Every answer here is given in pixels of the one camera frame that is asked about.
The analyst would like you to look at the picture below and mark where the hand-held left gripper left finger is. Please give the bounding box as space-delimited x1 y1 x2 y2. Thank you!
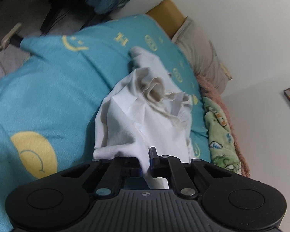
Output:
59 157 143 197

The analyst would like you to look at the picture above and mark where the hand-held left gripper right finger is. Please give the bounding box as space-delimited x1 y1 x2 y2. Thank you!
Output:
148 146 233 198

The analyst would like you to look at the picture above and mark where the white t-shirt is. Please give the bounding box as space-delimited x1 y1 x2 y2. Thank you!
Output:
93 46 197 190

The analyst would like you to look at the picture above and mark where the green cartoon blanket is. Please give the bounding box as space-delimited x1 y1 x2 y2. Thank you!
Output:
203 97 242 174

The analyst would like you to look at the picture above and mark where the pink fuzzy blanket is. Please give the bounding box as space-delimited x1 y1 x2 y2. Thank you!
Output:
196 75 251 178

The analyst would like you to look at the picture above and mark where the bed with teal printed sheet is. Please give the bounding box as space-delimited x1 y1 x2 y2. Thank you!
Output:
0 14 212 232

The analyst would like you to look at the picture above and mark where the yellow patterned pillow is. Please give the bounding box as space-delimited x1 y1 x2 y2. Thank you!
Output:
220 63 233 81

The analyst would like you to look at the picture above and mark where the grey pillow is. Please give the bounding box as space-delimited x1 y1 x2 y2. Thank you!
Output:
171 17 230 95

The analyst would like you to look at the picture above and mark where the yellow padded headboard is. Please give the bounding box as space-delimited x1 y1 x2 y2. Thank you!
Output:
145 0 187 39

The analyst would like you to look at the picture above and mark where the black plug adapter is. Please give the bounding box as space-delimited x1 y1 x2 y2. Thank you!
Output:
11 35 24 47

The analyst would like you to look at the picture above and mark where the white power strip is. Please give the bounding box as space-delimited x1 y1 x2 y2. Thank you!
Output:
0 23 23 54

